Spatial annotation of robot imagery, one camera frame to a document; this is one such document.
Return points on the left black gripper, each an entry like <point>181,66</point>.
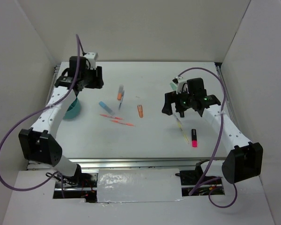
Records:
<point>97,82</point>

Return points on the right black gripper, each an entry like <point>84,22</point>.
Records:
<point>172,97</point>

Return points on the orange grey highlighter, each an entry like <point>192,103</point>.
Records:
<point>120,92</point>

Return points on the light blue highlighter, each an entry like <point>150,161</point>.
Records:
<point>106,108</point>

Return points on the orange pen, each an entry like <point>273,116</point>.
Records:
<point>111,117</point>
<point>122,123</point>

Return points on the teal round organizer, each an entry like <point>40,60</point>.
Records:
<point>73,110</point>

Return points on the green highlighter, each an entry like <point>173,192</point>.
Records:
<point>173,86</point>

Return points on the blue capped black highlighter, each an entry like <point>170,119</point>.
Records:
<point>182,113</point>

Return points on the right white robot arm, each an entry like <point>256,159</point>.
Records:
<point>244,159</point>

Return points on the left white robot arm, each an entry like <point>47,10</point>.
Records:
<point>38,143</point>

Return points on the blue white pen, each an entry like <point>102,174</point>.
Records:
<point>121,101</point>

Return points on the yellow clear pen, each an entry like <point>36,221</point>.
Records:
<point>179,123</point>

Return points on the orange clear cap highlighter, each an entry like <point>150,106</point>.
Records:
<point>140,110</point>

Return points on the pink capped black highlighter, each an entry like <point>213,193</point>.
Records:
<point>194,138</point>

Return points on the white front panel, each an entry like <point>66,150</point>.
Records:
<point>138,186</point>

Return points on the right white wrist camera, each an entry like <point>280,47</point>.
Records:
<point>181,85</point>

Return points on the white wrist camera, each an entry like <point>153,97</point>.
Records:
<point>91,58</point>
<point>181,85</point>

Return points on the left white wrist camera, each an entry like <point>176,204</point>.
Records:
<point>91,58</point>

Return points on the aluminium front rail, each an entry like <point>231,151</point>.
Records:
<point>131,163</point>

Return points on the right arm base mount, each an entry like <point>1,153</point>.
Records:
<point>189,178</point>

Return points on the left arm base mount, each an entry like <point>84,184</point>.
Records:
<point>84,188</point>

